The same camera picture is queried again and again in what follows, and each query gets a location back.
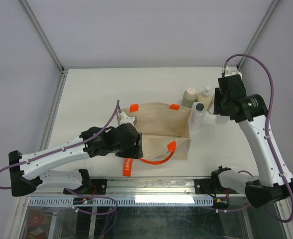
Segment cream pump lotion bottle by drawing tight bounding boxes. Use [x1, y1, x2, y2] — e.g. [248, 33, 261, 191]
[197, 85, 213, 110]

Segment white bottle black cap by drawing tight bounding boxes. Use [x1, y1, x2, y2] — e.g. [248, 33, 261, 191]
[189, 102, 206, 131]
[215, 115, 229, 125]

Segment beige canvas tote bag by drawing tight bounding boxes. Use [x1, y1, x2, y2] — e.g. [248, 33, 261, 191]
[122, 103, 191, 165]

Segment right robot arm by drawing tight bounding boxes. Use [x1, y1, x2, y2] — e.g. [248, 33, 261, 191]
[210, 75, 293, 208]

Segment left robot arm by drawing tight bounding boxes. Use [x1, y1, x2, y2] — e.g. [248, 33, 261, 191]
[8, 123, 143, 197]

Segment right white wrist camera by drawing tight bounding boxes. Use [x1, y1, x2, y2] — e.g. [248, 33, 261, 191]
[221, 66, 242, 78]

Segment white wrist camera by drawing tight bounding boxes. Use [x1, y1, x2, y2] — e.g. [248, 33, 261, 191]
[119, 112, 137, 126]
[221, 66, 242, 78]

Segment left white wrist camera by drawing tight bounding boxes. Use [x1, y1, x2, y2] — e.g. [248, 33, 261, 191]
[119, 112, 137, 126]

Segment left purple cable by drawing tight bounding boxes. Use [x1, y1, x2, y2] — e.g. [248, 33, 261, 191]
[0, 99, 122, 192]

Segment purple cable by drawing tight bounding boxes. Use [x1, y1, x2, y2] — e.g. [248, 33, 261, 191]
[222, 54, 293, 224]
[0, 99, 122, 192]

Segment aluminium mounting rail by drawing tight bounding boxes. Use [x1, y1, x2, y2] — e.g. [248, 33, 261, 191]
[61, 175, 286, 196]

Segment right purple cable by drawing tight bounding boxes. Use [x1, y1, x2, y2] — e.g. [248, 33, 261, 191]
[222, 54, 293, 224]

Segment right aluminium frame post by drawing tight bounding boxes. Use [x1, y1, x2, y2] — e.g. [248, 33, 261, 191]
[236, 0, 281, 73]

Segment aluminium frame post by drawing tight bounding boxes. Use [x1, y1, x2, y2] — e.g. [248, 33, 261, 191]
[236, 0, 281, 73]
[18, 0, 68, 150]

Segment white slotted cable duct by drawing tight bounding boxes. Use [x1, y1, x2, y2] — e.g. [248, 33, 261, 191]
[29, 195, 213, 208]

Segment left aluminium frame post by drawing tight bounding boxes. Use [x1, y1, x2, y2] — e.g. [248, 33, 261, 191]
[18, 0, 68, 150]

